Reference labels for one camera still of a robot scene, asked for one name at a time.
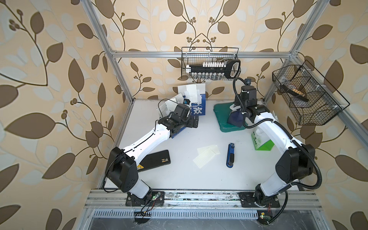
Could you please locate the large blue white tote bag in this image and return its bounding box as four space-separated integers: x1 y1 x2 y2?
178 83 206 116

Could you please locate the blue stapler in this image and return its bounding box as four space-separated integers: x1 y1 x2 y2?
226 143 235 168

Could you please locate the small blue white bag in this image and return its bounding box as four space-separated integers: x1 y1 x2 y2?
227 103 244 127

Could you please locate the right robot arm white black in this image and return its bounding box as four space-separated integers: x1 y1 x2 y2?
233 84 323 203

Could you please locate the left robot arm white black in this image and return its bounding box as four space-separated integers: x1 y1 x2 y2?
105 103 199 199

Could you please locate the black socket tool set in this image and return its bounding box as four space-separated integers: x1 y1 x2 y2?
184 59 241 81

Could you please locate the black flat box yellow label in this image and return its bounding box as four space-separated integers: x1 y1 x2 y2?
137 150 171 172

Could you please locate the pale yellow receipt sheet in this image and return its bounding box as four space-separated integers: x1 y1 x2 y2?
193 150 216 169

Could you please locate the green white tissue pack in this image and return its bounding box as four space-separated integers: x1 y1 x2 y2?
251 128 274 151

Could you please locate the white receipt sheet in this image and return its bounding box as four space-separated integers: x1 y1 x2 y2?
197 145 220 155

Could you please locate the dark brush in basket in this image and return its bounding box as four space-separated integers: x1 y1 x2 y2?
281 83 309 102

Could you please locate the black corrugated cable conduit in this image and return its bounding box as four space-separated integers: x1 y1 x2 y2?
232 77 323 190

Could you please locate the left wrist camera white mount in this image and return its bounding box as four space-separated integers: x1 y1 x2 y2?
183 99 191 106

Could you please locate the back wall wire basket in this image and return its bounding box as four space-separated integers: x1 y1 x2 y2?
180 47 241 83

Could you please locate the wall wire basket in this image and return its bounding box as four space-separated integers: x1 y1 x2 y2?
272 60 350 126
180 47 241 83

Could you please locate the right wall wire basket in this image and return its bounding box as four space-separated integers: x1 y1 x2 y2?
272 60 350 126

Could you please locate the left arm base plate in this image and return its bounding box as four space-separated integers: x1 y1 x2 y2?
126 190 165 207

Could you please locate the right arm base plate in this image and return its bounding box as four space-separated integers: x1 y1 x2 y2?
238 191 281 208

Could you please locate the aluminium rail front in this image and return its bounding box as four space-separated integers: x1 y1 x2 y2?
84 190 322 220

